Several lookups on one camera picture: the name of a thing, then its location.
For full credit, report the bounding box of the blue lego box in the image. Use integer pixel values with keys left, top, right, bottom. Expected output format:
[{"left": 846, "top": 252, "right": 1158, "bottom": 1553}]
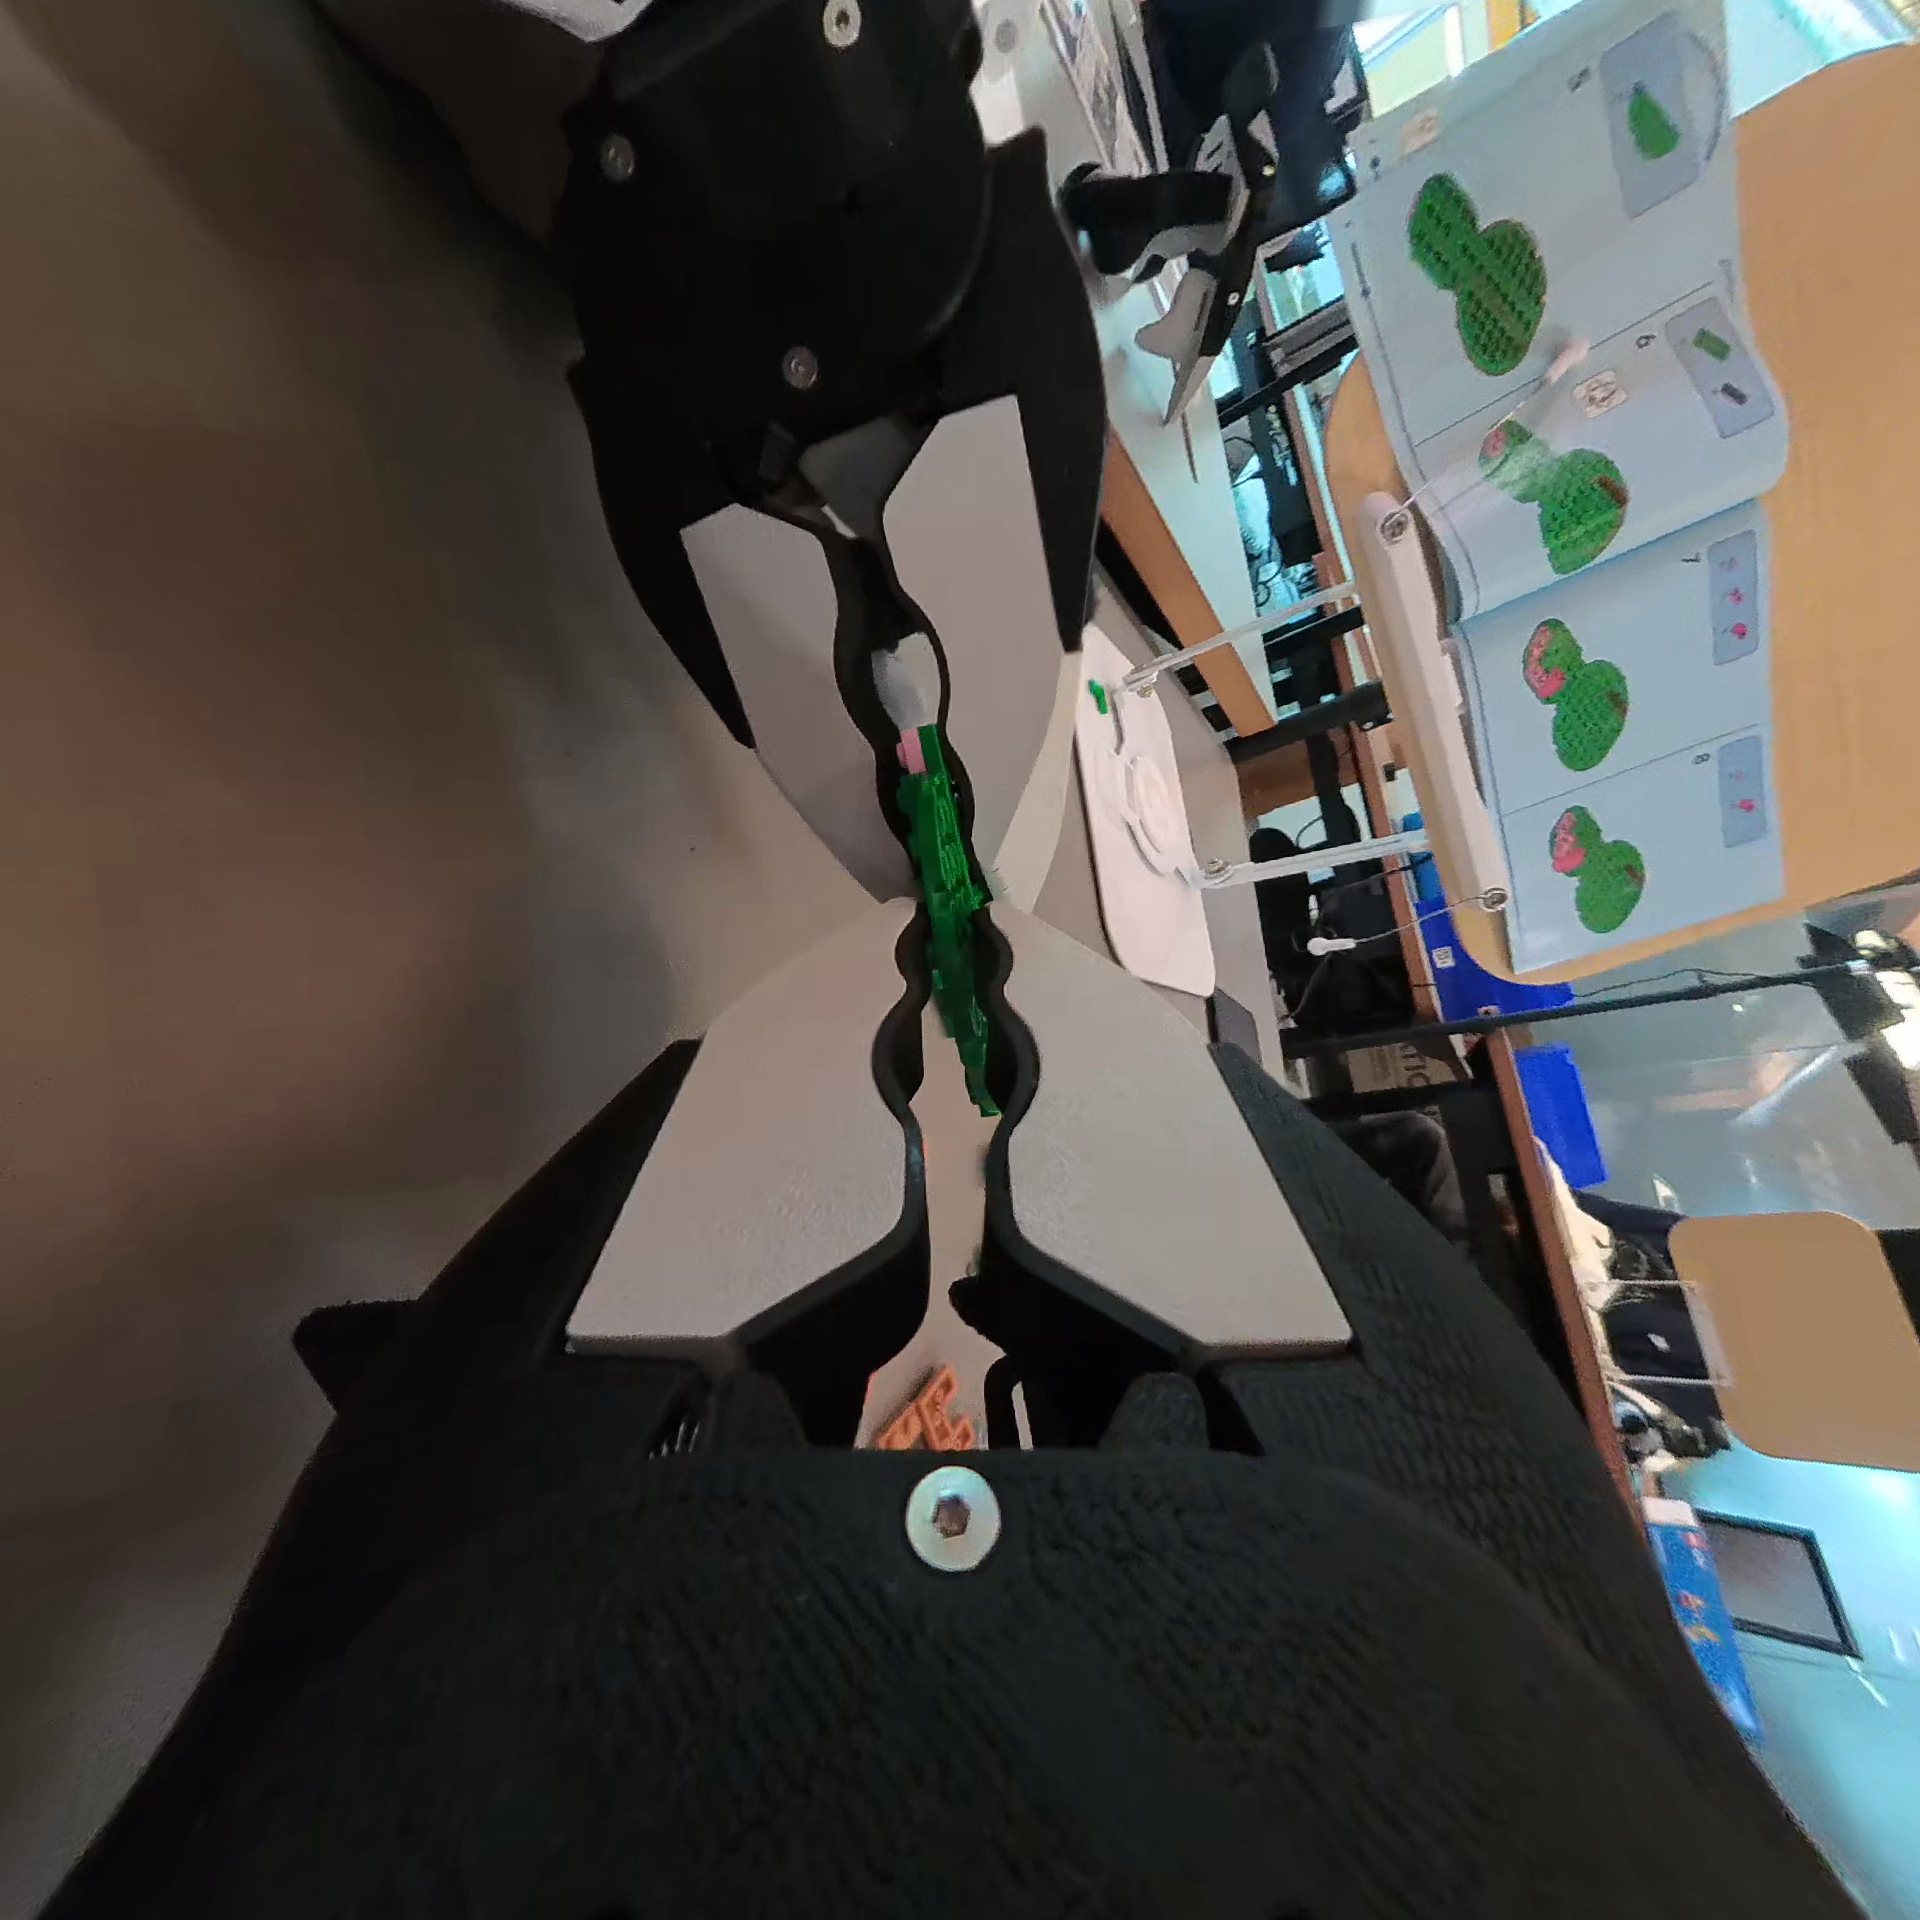
[{"left": 1641, "top": 1506, "right": 1760, "bottom": 1744}]

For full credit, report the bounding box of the lego instruction booklet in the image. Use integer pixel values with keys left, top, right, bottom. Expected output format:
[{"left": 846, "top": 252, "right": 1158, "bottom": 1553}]
[{"left": 1328, "top": 0, "right": 1794, "bottom": 977}]

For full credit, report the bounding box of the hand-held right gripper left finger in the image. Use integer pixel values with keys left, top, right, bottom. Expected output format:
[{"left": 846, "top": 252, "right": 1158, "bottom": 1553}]
[{"left": 568, "top": 897, "right": 924, "bottom": 1444}]

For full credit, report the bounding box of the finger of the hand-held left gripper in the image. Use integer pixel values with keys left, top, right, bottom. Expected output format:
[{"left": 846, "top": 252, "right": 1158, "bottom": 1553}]
[
  {"left": 882, "top": 398, "right": 1069, "bottom": 904},
  {"left": 682, "top": 508, "right": 922, "bottom": 904}
]

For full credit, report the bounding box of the tan rounded panel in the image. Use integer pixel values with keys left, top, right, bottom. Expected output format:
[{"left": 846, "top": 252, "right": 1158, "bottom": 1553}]
[{"left": 1668, "top": 1212, "right": 1920, "bottom": 1466}]

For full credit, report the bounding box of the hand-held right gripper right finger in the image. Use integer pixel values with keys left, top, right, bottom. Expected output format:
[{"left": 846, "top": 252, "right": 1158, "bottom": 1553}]
[{"left": 948, "top": 904, "right": 1356, "bottom": 1444}]

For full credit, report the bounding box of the black and white tool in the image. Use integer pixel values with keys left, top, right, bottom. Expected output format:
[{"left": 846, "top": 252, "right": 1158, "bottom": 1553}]
[{"left": 1057, "top": 112, "right": 1278, "bottom": 423}]

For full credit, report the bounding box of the wooden top desk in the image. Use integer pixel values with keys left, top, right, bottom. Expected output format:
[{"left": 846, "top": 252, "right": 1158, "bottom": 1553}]
[{"left": 1094, "top": 271, "right": 1360, "bottom": 745}]

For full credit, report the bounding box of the green lego plate assembly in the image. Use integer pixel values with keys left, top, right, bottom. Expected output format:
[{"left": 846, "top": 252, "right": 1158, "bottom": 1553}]
[{"left": 897, "top": 726, "right": 1004, "bottom": 1120}]

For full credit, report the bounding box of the salmon lego piece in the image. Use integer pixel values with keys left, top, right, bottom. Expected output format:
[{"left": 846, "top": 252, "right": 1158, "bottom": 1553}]
[{"left": 873, "top": 1363, "right": 986, "bottom": 1450}]

